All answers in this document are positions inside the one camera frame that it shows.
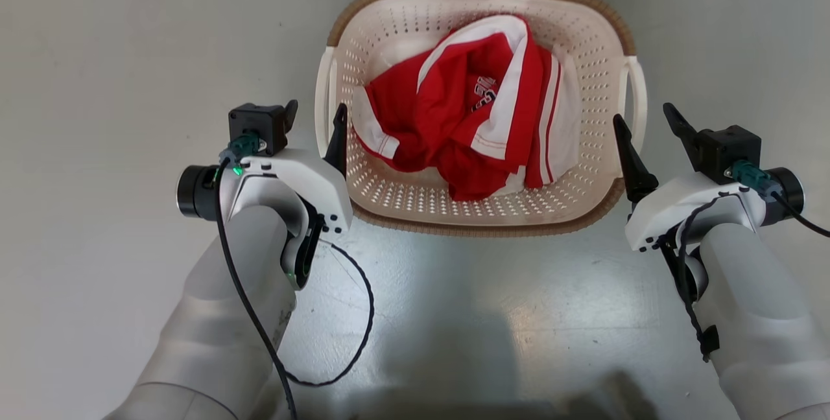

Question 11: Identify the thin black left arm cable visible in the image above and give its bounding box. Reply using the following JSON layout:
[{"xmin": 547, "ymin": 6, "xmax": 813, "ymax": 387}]
[{"xmin": 284, "ymin": 237, "xmax": 376, "ymax": 387}]

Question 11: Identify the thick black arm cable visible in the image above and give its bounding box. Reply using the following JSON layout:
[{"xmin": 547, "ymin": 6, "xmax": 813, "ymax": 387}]
[
  {"xmin": 215, "ymin": 134, "xmax": 299, "ymax": 420},
  {"xmin": 731, "ymin": 159, "xmax": 830, "ymax": 239}
]

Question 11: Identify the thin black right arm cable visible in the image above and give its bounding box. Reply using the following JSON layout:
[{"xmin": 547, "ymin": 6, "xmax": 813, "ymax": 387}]
[{"xmin": 659, "ymin": 194, "xmax": 722, "ymax": 363}]

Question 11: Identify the red and white shirt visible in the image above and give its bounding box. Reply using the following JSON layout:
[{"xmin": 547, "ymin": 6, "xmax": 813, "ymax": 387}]
[{"xmin": 353, "ymin": 14, "xmax": 581, "ymax": 202}]

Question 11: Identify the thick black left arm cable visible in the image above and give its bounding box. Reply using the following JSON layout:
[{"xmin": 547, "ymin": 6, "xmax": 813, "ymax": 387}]
[{"xmin": 215, "ymin": 134, "xmax": 299, "ymax": 420}]

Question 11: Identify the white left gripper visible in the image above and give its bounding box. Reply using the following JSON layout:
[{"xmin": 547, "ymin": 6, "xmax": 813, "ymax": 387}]
[{"xmin": 176, "ymin": 100, "xmax": 354, "ymax": 235}]

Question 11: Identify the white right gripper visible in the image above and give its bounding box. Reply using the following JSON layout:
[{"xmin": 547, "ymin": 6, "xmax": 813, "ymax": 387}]
[{"xmin": 612, "ymin": 102, "xmax": 805, "ymax": 253}]

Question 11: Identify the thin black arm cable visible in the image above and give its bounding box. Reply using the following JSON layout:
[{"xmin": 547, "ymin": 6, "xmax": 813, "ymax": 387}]
[
  {"xmin": 284, "ymin": 237, "xmax": 376, "ymax": 387},
  {"xmin": 659, "ymin": 194, "xmax": 722, "ymax": 363}
]

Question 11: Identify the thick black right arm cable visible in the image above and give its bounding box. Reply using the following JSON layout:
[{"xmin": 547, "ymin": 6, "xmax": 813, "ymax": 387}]
[{"xmin": 731, "ymin": 159, "xmax": 830, "ymax": 239}]

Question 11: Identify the beige perforated plastic laundry basket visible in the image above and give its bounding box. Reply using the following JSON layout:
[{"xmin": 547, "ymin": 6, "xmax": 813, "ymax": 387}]
[{"xmin": 314, "ymin": 0, "xmax": 648, "ymax": 238}]

